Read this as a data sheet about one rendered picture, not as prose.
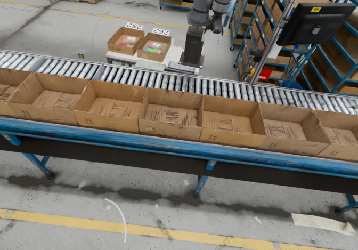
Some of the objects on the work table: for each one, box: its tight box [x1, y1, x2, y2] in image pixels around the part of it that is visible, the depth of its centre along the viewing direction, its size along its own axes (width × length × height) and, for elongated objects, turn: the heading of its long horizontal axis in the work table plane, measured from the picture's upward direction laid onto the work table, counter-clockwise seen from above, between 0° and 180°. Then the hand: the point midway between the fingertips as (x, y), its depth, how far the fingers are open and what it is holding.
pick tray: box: [136, 32, 172, 63], centre depth 214 cm, size 28×38×10 cm
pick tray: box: [107, 27, 145, 56], centre depth 216 cm, size 28×38×10 cm
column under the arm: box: [178, 26, 205, 69], centre depth 200 cm, size 26×26×33 cm
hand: (210, 42), depth 127 cm, fingers open, 10 cm apart
